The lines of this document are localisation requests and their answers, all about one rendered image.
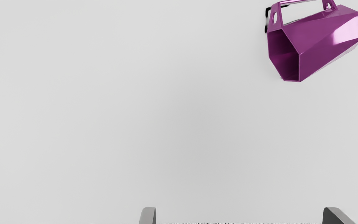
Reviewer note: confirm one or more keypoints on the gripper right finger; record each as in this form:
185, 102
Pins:
334, 217

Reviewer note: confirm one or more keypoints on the purple faceted mug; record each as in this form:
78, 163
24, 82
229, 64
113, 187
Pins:
315, 43

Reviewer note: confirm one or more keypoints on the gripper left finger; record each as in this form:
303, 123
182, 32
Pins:
148, 216

